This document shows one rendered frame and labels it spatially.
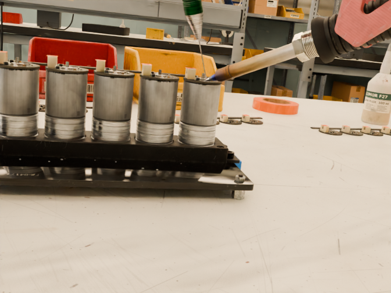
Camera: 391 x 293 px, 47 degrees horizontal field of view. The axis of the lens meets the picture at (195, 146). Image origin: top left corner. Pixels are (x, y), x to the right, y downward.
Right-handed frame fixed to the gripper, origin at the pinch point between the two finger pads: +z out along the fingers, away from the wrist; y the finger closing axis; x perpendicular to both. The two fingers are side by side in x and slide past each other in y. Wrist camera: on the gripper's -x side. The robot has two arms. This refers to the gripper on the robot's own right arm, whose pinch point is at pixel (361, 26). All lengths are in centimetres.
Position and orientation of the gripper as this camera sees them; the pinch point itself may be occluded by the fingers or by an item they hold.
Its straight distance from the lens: 25.2
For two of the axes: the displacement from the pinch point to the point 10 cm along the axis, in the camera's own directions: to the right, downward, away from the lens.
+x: 6.8, 6.6, -3.0
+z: -5.1, 7.3, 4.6
